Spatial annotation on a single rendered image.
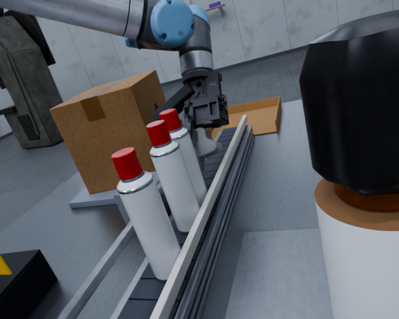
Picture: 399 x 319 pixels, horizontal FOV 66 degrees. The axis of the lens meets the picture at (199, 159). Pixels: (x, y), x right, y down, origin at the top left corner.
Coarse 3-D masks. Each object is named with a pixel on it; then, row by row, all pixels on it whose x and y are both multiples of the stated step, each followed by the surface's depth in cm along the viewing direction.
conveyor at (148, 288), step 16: (224, 144) 90; (240, 144) 88; (208, 160) 83; (208, 176) 74; (208, 224) 56; (144, 272) 49; (144, 288) 46; (160, 288) 45; (128, 304) 44; (144, 304) 43; (176, 304) 41
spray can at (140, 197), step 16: (112, 160) 40; (128, 160) 39; (128, 176) 40; (144, 176) 41; (128, 192) 40; (144, 192) 40; (128, 208) 41; (144, 208) 41; (160, 208) 42; (144, 224) 42; (160, 224) 42; (144, 240) 43; (160, 240) 43; (176, 240) 46; (160, 256) 44; (176, 256) 45; (160, 272) 45
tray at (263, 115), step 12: (228, 108) 133; (240, 108) 132; (252, 108) 131; (264, 108) 128; (276, 108) 124; (240, 120) 122; (252, 120) 118; (264, 120) 114; (276, 120) 102; (216, 132) 117; (264, 132) 103
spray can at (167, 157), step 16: (160, 128) 49; (160, 144) 49; (176, 144) 51; (160, 160) 50; (176, 160) 50; (160, 176) 51; (176, 176) 51; (176, 192) 52; (192, 192) 53; (176, 208) 53; (192, 208) 54; (176, 224) 56; (192, 224) 54
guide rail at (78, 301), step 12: (132, 228) 47; (120, 240) 44; (108, 252) 42; (120, 252) 44; (108, 264) 41; (96, 276) 39; (84, 288) 37; (96, 288) 38; (72, 300) 36; (84, 300) 36; (72, 312) 34
